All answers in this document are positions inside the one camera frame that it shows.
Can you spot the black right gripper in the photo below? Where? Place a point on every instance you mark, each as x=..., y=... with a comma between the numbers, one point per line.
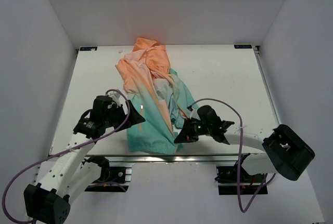
x=186, y=134

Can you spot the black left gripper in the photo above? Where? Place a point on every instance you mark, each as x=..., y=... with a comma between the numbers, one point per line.
x=135, y=118

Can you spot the orange and teal jacket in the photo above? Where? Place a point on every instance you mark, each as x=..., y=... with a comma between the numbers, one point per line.
x=157, y=94

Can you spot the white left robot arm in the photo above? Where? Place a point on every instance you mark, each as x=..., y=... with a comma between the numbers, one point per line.
x=50, y=199

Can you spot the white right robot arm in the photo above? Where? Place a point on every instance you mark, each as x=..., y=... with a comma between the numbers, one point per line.
x=284, y=152

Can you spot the blue label left corner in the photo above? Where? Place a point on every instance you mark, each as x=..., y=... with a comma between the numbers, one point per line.
x=91, y=48

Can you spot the blue label corner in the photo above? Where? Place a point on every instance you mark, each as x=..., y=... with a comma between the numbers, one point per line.
x=91, y=48
x=242, y=46

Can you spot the blue label right corner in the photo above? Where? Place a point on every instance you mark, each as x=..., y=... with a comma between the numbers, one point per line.
x=242, y=46

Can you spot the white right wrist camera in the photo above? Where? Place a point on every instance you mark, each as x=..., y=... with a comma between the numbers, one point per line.
x=193, y=113

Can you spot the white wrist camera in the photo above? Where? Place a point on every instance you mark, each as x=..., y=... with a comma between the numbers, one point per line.
x=114, y=95
x=193, y=113

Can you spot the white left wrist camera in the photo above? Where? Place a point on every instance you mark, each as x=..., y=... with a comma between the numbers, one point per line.
x=114, y=95

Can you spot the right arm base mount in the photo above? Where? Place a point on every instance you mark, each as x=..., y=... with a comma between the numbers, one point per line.
x=227, y=181

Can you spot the aluminium table front rail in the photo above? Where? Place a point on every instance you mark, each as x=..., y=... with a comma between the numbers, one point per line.
x=171, y=158

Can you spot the aluminium table rail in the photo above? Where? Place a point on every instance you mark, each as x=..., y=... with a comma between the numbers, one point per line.
x=171, y=158
x=257, y=54

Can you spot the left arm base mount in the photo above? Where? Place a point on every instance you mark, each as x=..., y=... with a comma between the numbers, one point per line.
x=113, y=178

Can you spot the aluminium table right rail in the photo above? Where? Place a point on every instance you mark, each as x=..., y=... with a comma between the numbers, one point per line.
x=257, y=54

